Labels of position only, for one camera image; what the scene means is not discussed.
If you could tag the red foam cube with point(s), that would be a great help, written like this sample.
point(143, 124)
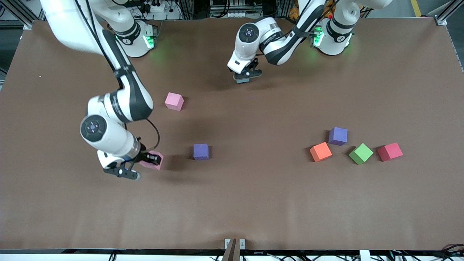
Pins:
point(390, 151)

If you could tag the brown wooden post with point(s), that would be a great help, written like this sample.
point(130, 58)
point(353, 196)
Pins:
point(232, 253)

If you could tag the metal table edge bracket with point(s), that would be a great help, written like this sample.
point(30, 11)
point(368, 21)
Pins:
point(227, 243)

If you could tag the aluminium equipment rack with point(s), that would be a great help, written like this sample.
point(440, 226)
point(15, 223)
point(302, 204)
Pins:
point(224, 7)

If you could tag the pile of orange objects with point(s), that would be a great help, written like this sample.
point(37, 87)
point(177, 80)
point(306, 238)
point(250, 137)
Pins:
point(328, 8)

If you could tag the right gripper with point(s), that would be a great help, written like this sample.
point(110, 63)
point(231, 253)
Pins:
point(145, 156)

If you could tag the light pink foam cube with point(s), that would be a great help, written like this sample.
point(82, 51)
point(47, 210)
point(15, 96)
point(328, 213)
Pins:
point(174, 100)

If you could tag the large table cover mat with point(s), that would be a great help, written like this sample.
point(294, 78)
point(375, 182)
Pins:
point(253, 199)

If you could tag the white edge bracket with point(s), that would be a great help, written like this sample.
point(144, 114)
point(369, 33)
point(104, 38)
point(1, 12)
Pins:
point(364, 255)

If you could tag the purple foam cube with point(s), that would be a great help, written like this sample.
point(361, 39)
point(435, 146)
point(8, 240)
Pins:
point(338, 136)
point(201, 151)

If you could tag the orange foam cube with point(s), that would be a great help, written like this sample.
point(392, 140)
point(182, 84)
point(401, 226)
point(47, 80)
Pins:
point(320, 151)

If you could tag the deep pink foam cube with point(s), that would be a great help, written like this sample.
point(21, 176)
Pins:
point(154, 166)

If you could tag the cyan foam cube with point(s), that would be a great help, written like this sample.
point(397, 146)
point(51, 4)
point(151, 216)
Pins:
point(242, 81)

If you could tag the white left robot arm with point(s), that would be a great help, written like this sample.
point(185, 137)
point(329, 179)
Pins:
point(270, 38)

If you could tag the green foam cube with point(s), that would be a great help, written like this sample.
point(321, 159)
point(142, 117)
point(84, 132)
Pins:
point(360, 153)

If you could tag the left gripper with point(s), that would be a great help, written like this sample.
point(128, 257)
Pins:
point(230, 69)

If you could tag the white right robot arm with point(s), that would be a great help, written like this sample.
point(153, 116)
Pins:
point(125, 98)

